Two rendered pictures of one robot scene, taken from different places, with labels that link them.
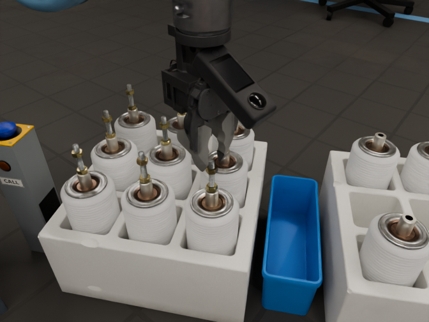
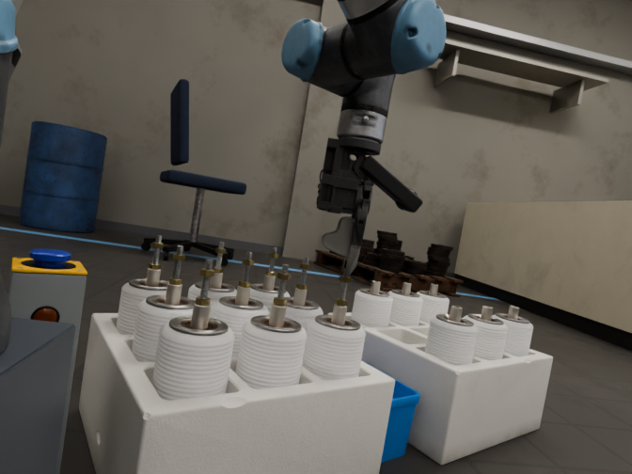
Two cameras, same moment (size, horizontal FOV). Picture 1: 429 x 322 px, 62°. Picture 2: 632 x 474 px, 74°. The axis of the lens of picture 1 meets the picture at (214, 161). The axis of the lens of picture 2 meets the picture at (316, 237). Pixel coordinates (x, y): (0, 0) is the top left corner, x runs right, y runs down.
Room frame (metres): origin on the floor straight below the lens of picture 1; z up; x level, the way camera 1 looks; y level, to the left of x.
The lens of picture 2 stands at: (0.03, 0.55, 0.42)
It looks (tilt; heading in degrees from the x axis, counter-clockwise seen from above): 3 degrees down; 312
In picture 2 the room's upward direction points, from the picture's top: 9 degrees clockwise
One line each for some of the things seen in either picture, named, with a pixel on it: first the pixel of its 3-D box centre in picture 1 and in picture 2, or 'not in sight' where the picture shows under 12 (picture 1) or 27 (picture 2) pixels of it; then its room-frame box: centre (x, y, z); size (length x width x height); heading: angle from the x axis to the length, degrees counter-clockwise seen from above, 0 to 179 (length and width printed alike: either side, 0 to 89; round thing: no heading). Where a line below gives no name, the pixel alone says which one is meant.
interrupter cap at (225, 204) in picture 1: (211, 202); (338, 323); (0.45, 0.00, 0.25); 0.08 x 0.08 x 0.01
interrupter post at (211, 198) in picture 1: (211, 197); (339, 315); (0.45, 0.00, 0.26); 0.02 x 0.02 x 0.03
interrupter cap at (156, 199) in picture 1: (147, 193); (276, 323); (0.47, 0.12, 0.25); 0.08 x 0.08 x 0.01
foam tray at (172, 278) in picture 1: (172, 211); (227, 395); (0.59, 0.10, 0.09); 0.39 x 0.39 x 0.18; 79
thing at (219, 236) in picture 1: (212, 237); (328, 376); (0.45, 0.00, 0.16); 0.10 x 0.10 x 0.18
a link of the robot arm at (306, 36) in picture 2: not in sight; (331, 56); (0.45, 0.12, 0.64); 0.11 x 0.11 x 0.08; 84
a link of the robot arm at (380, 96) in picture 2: not in sight; (368, 80); (0.46, 0.02, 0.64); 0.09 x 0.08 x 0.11; 84
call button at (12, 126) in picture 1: (5, 130); (50, 260); (0.57, 0.40, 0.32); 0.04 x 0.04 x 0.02
